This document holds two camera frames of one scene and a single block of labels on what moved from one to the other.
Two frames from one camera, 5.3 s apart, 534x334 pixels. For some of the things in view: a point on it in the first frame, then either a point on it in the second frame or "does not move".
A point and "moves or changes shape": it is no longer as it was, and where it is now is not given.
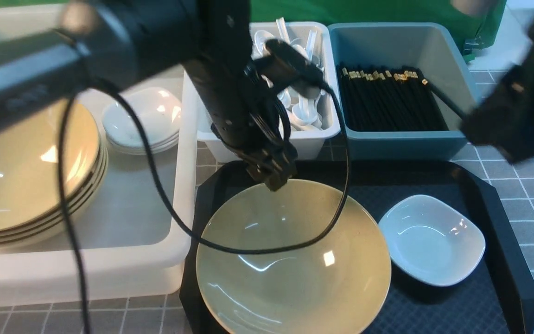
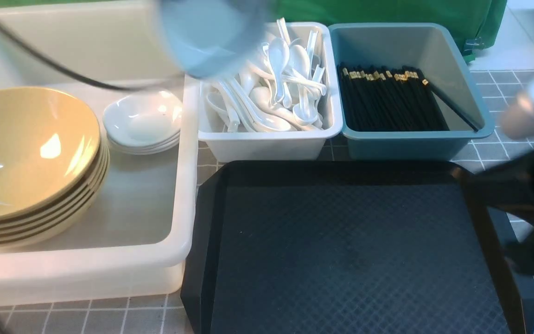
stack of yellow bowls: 15,174 does not move
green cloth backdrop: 482,21 does not move
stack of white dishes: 159,112 does not move
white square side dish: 430,242 moves or changes shape
